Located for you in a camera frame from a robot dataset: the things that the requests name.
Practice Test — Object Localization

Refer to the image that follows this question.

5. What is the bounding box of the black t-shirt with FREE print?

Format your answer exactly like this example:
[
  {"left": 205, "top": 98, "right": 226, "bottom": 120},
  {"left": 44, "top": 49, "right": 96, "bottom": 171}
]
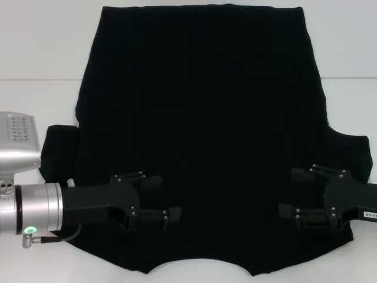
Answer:
[{"left": 39, "top": 2, "right": 371, "bottom": 269}]

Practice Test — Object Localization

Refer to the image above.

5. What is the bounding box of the black cable with silver plug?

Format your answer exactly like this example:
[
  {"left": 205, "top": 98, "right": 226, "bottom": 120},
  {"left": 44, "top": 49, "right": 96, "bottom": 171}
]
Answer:
[{"left": 22, "top": 223, "right": 82, "bottom": 249}]

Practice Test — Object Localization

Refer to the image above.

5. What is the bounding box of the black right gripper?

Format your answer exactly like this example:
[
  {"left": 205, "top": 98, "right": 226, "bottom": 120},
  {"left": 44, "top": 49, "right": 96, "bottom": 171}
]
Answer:
[{"left": 277, "top": 164, "right": 377, "bottom": 231}]

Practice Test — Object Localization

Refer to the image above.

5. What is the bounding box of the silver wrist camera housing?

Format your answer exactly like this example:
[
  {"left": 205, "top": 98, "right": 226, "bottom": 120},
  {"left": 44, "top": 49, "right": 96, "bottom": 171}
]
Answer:
[{"left": 0, "top": 111, "right": 42, "bottom": 197}]

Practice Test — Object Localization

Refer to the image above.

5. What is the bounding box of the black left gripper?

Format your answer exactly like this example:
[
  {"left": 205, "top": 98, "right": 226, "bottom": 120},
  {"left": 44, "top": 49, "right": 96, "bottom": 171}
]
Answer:
[{"left": 61, "top": 170, "right": 182, "bottom": 234}]

